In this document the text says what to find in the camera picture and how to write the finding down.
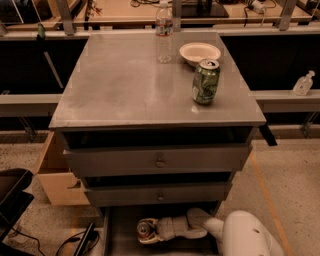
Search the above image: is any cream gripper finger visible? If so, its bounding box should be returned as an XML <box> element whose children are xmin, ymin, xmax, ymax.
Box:
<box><xmin>138</xmin><ymin>233</ymin><xmax>164</xmax><ymax>245</ymax></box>
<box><xmin>139</xmin><ymin>218</ymin><xmax>159</xmax><ymax>227</ymax></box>

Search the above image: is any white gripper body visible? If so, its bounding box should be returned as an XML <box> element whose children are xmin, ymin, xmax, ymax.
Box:
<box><xmin>156</xmin><ymin>216</ymin><xmax>188</xmax><ymax>241</ymax></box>

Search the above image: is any red coke can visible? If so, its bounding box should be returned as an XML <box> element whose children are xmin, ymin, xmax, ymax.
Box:
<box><xmin>137</xmin><ymin>220</ymin><xmax>153</xmax><ymax>239</ymax></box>

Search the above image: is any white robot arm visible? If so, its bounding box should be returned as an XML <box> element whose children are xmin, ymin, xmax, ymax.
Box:
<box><xmin>136</xmin><ymin>208</ymin><xmax>285</xmax><ymax>256</ymax></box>

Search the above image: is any open bottom grey drawer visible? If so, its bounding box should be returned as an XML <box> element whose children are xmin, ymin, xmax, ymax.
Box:
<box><xmin>103</xmin><ymin>203</ymin><xmax>219</xmax><ymax>256</ymax></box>

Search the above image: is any middle grey drawer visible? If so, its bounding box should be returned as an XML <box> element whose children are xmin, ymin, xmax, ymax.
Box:
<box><xmin>84</xmin><ymin>182</ymin><xmax>232</xmax><ymax>207</ymax></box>

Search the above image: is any top grey drawer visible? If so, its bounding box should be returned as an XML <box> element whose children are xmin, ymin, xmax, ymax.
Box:
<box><xmin>63</xmin><ymin>144</ymin><xmax>252</xmax><ymax>178</ymax></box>

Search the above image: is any grey metal drawer cabinet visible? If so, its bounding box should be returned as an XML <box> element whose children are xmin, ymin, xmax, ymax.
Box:
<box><xmin>50</xmin><ymin>31</ymin><xmax>265</xmax><ymax>255</ymax></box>

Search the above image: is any green soda can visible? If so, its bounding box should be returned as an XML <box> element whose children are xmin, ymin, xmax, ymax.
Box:
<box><xmin>192</xmin><ymin>59</ymin><xmax>220</xmax><ymax>105</ymax></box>

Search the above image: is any light wooden box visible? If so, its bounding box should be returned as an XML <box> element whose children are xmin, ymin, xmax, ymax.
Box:
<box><xmin>33</xmin><ymin>132</ymin><xmax>89</xmax><ymax>206</ymax></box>

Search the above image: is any black chair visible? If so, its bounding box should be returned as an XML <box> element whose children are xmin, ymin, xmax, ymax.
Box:
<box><xmin>0</xmin><ymin>168</ymin><xmax>34</xmax><ymax>256</ymax></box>

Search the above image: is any white paper bowl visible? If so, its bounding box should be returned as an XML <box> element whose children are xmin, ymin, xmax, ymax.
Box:
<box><xmin>179</xmin><ymin>42</ymin><xmax>221</xmax><ymax>67</ymax></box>

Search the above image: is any hand sanitizer bottle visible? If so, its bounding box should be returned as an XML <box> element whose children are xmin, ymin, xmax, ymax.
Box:
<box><xmin>293</xmin><ymin>70</ymin><xmax>315</xmax><ymax>96</ymax></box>

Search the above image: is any clear plastic water bottle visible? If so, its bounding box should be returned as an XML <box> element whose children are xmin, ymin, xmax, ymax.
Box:
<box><xmin>155</xmin><ymin>0</ymin><xmax>173</xmax><ymax>63</ymax></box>

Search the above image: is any black monitor base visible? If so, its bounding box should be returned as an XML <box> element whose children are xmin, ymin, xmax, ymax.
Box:
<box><xmin>181</xmin><ymin>0</ymin><xmax>229</xmax><ymax>18</ymax></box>

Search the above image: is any white power strip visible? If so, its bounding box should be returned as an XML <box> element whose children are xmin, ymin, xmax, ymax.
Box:
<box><xmin>248</xmin><ymin>0</ymin><xmax>266</xmax><ymax>14</ymax></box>

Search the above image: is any black floor cable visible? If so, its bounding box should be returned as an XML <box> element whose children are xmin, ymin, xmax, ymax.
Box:
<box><xmin>9</xmin><ymin>222</ymin><xmax>101</xmax><ymax>256</ymax></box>

